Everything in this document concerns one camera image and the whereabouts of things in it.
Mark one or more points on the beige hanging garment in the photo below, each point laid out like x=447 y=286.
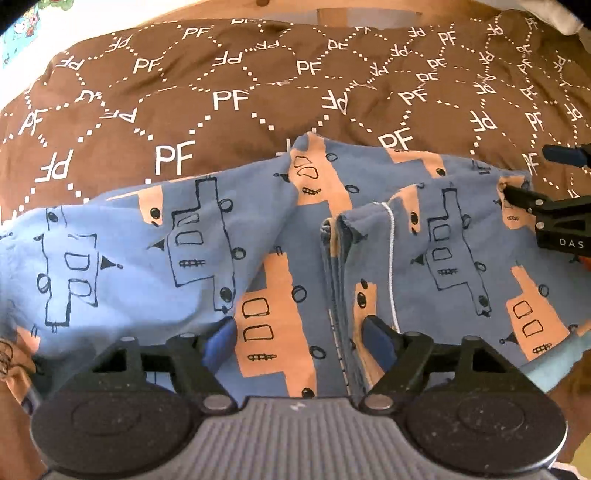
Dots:
x=558 y=16

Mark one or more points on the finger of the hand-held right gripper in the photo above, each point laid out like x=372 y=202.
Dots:
x=526 y=198
x=565 y=153

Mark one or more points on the light blue cloth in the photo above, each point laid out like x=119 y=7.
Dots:
x=549 y=364

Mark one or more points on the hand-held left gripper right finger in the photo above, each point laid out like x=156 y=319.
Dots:
x=378 y=344

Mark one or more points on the blue car print pants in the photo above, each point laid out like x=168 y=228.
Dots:
x=138 y=258

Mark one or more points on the green cartoon wall poster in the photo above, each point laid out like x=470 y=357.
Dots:
x=57 y=4

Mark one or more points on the blue cartoon wall poster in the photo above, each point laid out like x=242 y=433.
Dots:
x=18 y=44

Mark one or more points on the wooden bed frame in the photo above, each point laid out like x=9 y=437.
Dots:
x=369 y=14

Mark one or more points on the brown letter print blanket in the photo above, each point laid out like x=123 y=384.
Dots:
x=184 y=92

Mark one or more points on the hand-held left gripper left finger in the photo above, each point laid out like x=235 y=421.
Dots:
x=220 y=344

